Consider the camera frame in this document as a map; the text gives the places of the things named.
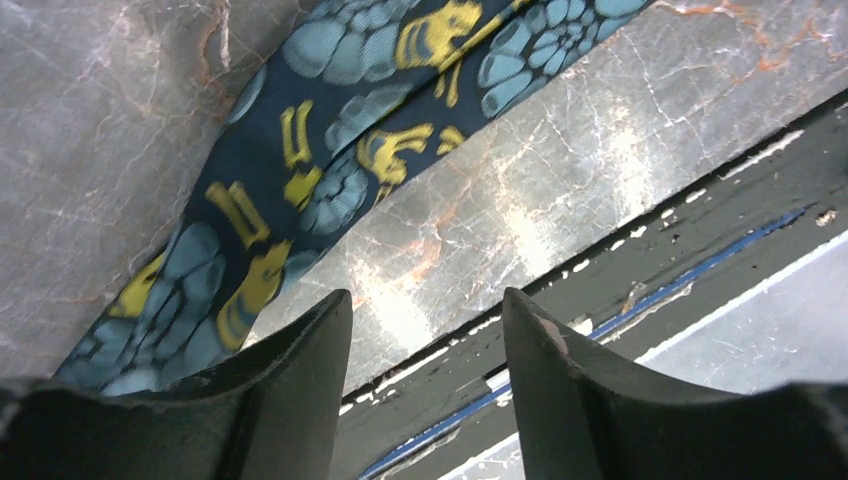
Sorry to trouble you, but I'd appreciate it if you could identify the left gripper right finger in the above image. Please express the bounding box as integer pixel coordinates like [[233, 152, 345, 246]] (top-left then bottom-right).
[[502, 286, 757, 480]]

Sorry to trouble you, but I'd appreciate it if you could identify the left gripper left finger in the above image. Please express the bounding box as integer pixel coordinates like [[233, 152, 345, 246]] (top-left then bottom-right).
[[99, 289, 353, 479]]

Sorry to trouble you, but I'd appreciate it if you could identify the blue yellow patterned tie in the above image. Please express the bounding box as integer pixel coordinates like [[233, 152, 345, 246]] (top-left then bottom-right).
[[56, 0, 646, 396]]

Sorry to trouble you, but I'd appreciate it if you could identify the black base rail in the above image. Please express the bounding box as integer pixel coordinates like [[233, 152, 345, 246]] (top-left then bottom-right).
[[330, 93, 847, 479]]

